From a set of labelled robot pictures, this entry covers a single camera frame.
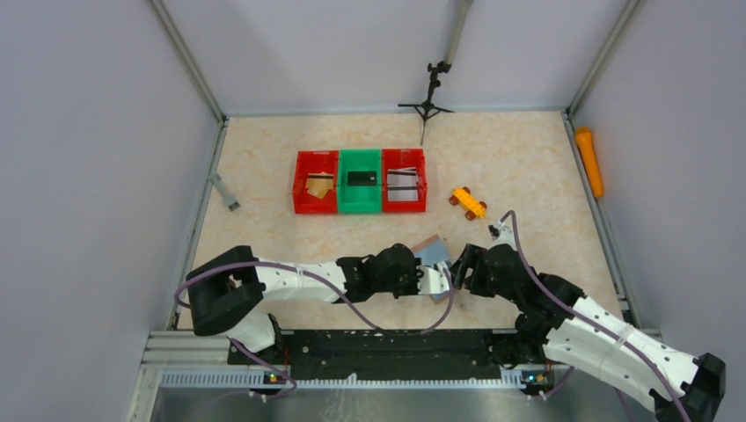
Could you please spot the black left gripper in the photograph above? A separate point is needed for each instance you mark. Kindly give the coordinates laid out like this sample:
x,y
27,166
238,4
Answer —
x,y
413,290

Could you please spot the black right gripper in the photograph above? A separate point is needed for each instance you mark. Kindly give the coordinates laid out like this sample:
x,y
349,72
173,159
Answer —
x,y
471,257

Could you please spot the gold card with stripe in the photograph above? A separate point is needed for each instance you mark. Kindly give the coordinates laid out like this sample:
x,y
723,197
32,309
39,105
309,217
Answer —
x,y
320,175

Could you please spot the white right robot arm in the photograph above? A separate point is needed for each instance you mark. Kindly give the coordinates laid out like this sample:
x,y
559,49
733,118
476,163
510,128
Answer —
x,y
570,327

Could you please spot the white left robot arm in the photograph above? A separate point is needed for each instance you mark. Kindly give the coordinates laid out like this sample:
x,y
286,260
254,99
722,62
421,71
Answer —
x,y
224,294

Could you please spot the white card in bin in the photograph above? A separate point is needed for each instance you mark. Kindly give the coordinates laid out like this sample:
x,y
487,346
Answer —
x,y
402,194

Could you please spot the card with black stripe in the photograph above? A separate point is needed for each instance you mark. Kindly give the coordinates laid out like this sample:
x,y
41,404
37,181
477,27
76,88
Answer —
x,y
402,177

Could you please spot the black card in green bin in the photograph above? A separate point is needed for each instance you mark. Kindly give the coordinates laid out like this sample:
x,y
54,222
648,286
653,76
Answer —
x,y
361,178

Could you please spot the yellow toy brick car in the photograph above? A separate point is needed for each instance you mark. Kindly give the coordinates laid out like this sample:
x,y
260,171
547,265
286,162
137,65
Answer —
x,y
473,209

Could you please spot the green plastic bin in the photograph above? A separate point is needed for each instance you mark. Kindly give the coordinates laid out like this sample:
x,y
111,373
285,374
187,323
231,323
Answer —
x,y
359,199

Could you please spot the right red plastic bin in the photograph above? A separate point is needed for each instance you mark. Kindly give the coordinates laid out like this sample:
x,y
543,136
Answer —
x,y
405,158

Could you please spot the red plastic bin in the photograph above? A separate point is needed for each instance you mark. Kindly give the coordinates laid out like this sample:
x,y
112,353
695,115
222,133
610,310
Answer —
x,y
405,158
315,161

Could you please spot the left red plastic bin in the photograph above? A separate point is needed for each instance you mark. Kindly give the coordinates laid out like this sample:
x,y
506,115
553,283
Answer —
x,y
315,161

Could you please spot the orange flashlight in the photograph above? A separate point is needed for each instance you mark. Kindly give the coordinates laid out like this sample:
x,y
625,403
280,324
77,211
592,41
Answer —
x,y
584,140

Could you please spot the grey small tool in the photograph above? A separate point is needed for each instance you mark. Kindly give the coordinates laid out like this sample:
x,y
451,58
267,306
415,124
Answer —
x,y
229,199

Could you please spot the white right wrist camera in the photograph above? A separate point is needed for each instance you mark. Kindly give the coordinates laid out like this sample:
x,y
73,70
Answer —
x,y
502,234

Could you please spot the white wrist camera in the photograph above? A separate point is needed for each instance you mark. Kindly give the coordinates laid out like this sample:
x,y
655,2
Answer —
x,y
502,234
434,280

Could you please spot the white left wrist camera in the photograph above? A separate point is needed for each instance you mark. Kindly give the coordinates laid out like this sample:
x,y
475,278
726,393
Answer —
x,y
434,280

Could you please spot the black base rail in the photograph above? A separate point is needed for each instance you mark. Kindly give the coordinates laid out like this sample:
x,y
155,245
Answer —
x,y
504,348

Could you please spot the black camera tripod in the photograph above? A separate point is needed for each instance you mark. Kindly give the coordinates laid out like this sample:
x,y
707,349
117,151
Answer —
x,y
427,109

